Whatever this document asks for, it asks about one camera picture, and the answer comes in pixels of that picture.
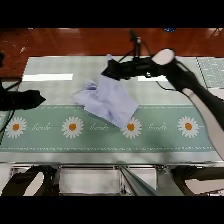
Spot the light blue shirt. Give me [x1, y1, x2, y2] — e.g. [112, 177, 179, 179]
[71, 54, 141, 130]

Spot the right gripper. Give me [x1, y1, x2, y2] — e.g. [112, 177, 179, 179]
[101, 59, 142, 82]

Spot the black cable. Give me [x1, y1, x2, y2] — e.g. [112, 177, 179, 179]
[0, 76, 23, 92]
[154, 79, 176, 92]

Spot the silver frame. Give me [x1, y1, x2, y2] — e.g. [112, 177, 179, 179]
[0, 161, 224, 197]

